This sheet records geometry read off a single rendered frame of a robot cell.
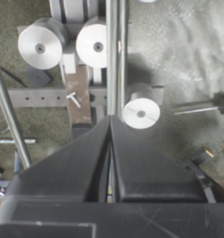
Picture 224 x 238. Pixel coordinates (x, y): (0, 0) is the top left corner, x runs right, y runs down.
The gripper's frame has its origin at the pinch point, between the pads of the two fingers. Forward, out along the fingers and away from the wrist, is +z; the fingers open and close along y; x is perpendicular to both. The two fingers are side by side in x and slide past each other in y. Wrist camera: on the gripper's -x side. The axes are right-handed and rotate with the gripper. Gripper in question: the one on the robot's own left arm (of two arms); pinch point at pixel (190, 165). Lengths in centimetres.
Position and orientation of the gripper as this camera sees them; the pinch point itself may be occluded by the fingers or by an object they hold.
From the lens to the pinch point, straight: 51.1
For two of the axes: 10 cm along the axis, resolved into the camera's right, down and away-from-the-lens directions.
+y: -7.6, -5.4, -3.7
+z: 0.1, -5.8, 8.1
